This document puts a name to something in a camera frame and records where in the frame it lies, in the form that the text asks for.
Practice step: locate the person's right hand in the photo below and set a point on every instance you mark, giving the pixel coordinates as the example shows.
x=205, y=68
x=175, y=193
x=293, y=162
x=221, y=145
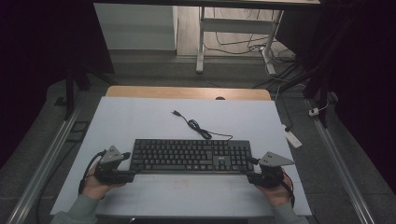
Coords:
x=277, y=194

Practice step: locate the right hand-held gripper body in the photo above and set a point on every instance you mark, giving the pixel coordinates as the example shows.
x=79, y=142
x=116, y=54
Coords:
x=274, y=168

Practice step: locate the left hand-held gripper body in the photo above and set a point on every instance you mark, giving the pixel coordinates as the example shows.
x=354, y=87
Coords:
x=110, y=155

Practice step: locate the person's left hand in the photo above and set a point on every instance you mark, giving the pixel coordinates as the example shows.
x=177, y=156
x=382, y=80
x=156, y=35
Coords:
x=93, y=186

